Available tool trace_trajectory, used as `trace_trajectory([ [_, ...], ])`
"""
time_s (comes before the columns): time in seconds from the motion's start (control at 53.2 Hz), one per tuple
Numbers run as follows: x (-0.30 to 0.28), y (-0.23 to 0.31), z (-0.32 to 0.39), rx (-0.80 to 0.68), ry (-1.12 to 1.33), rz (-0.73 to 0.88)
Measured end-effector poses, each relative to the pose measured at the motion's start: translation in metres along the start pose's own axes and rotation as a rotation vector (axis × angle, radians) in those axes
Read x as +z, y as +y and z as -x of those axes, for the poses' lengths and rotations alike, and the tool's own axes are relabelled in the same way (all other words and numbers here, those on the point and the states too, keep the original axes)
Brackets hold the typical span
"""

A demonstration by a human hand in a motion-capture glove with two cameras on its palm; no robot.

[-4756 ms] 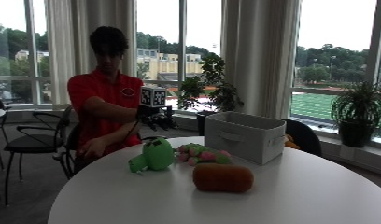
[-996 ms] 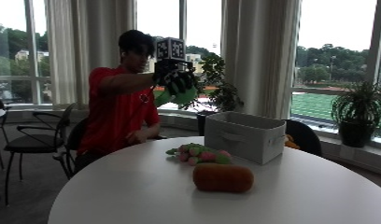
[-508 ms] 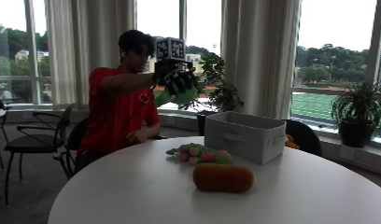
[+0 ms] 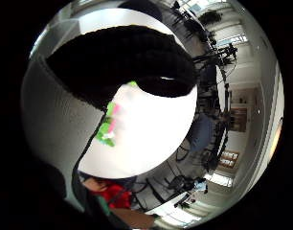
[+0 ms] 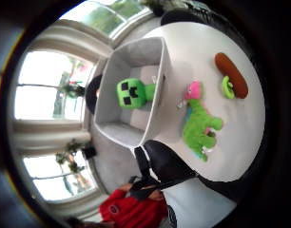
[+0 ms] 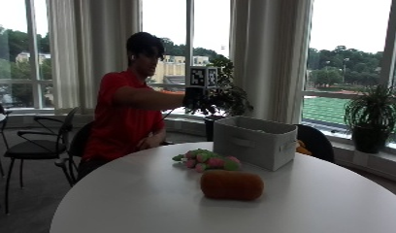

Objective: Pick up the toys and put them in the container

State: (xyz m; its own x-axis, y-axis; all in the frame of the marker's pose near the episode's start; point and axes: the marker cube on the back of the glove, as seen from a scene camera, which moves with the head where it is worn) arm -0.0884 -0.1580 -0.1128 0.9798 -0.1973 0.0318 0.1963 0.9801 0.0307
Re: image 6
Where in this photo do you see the black round-backed chair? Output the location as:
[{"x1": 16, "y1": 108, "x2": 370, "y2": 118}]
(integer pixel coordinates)
[{"x1": 293, "y1": 123, "x2": 335, "y2": 164}]

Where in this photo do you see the spiky potted plant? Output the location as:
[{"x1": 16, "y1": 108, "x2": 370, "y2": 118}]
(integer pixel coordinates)
[{"x1": 342, "y1": 84, "x2": 396, "y2": 154}]

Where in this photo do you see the black armchair with metal legs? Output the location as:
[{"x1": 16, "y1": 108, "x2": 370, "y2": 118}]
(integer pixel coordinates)
[{"x1": 3, "y1": 106, "x2": 80, "y2": 216}]

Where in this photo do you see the leafy potted plant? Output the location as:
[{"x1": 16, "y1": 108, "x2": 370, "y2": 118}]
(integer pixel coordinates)
[{"x1": 185, "y1": 55, "x2": 254, "y2": 142}]

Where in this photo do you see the yellow plush toy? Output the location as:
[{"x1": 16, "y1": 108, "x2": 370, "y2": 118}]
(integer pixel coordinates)
[{"x1": 294, "y1": 139, "x2": 313, "y2": 156}]

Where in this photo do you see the green and pink plush toy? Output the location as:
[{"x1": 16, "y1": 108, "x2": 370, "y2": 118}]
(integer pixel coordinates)
[{"x1": 170, "y1": 148, "x2": 242, "y2": 173}]

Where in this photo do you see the the person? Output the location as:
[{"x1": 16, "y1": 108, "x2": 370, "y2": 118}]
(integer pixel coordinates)
[{"x1": 76, "y1": 31, "x2": 200, "y2": 183}]

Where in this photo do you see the white curtain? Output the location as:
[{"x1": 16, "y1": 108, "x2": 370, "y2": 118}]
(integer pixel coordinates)
[
  {"x1": 44, "y1": 0, "x2": 144, "y2": 115},
  {"x1": 229, "y1": 0, "x2": 314, "y2": 125}
]

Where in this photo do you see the grey fabric storage box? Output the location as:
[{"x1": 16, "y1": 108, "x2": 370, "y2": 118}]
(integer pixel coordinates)
[{"x1": 212, "y1": 116, "x2": 298, "y2": 172}]

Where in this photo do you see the white marker cube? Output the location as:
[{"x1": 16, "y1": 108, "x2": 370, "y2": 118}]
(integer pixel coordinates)
[{"x1": 188, "y1": 65, "x2": 220, "y2": 89}]

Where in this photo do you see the orange plush bread toy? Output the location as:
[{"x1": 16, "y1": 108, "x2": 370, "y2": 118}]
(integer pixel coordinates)
[{"x1": 198, "y1": 170, "x2": 265, "y2": 201}]

